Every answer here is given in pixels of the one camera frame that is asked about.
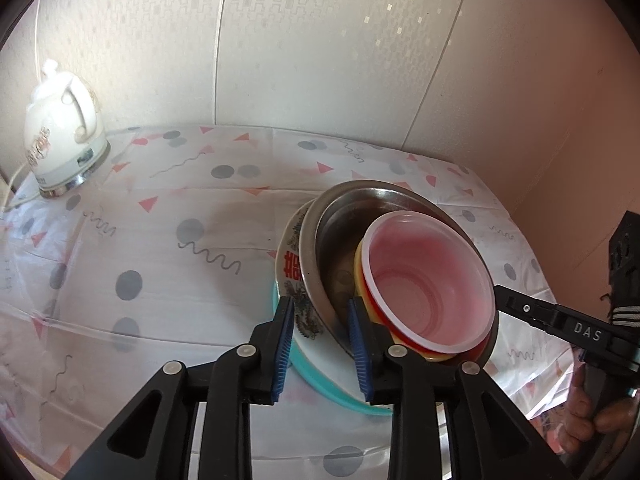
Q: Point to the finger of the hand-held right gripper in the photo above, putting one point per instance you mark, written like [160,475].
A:
[525,307]

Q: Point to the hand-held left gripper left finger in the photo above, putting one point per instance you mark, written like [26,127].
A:
[282,350]

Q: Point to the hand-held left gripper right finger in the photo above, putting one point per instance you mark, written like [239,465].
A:
[361,350]

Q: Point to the teal plastic plate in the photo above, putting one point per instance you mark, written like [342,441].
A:
[325,390]

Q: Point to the yellow plastic bowl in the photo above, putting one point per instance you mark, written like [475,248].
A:
[357,280]

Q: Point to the large floral ceramic plate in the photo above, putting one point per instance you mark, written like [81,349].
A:
[292,270]

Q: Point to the red plastic bowl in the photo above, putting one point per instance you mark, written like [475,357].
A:
[425,285]

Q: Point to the stainless steel bowl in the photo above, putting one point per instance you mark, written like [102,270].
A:
[345,240]

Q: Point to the person's right forearm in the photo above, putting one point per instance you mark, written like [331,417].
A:
[625,260]

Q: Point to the person's right hand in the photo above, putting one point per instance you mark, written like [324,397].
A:
[580,420]

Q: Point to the white patterned tablecloth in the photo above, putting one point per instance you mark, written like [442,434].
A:
[150,285]

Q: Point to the white floral electric kettle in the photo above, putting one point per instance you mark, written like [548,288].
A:
[55,150]

